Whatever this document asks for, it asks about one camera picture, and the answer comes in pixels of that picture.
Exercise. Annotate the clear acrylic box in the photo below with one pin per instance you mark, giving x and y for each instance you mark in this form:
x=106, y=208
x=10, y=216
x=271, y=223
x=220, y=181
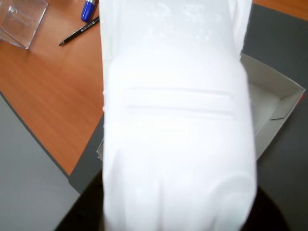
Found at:
x=21, y=21

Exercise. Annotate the red sheet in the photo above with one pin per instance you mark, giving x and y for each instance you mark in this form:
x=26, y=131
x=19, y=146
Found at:
x=301, y=98

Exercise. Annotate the blue marker pen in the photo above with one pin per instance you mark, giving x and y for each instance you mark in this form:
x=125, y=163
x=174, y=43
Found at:
x=87, y=12

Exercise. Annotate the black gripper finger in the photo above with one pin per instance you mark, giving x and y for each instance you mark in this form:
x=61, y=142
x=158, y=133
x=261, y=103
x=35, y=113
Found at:
x=267, y=216
x=89, y=209

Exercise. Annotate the black pencil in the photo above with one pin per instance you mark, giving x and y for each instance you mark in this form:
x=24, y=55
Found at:
x=79, y=31

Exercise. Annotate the gray paper box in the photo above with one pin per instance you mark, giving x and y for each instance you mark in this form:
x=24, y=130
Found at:
x=264, y=96

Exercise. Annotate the white sandwich package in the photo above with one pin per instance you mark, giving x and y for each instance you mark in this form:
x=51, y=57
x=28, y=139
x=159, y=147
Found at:
x=178, y=120

